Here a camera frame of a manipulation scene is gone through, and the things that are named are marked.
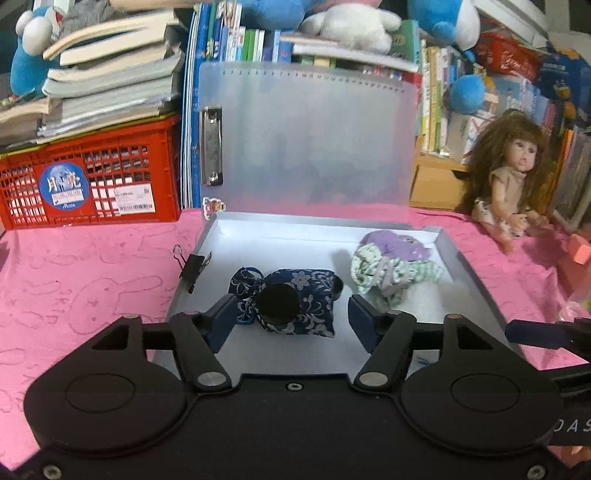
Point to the red plastic crate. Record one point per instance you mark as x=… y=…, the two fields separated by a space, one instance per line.
x=27 y=203

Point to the blue white plush toy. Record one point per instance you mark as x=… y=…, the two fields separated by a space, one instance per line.
x=466 y=92

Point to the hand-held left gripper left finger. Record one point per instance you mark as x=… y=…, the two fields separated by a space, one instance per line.
x=221 y=323

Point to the brown-haired doll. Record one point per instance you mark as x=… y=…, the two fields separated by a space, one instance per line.
x=503 y=184

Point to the row of standing books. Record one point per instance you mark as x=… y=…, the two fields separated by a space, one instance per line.
x=258 y=44

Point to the grey cloth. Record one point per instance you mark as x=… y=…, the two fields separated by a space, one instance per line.
x=87 y=11

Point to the blue alien plush toy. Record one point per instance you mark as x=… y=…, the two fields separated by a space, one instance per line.
x=277 y=11

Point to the blue cat plush toy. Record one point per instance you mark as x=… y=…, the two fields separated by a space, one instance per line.
x=27 y=69

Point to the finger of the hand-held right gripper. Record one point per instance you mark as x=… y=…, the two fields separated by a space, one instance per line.
x=540 y=333

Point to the wooden drawer box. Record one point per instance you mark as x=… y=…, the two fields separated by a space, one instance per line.
x=434 y=184

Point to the black binder clip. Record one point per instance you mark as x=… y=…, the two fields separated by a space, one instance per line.
x=191 y=270

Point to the white pink bunny plush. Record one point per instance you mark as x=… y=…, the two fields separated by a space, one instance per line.
x=351 y=27

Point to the navy floral fabric pouch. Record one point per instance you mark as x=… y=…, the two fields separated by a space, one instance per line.
x=314 y=286

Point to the mint green cloth toy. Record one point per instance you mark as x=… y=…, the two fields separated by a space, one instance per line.
x=369 y=272

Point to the purple plush toy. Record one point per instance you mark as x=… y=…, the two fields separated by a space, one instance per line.
x=401 y=242

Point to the stack of books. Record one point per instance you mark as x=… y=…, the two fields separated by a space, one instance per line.
x=111 y=87

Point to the pink bunny print blanket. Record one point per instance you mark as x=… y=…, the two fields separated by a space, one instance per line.
x=92 y=286

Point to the red plastic basket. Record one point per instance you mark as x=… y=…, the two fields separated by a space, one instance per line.
x=503 y=55

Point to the black round lid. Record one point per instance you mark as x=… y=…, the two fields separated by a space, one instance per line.
x=277 y=302

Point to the white cardboard box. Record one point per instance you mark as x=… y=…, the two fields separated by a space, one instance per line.
x=295 y=244

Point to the blue cartoon print box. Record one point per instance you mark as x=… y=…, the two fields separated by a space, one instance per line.
x=563 y=78

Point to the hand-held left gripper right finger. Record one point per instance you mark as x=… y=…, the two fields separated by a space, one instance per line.
x=364 y=323

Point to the translucent plastic clipboard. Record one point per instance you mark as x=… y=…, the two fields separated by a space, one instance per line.
x=314 y=138

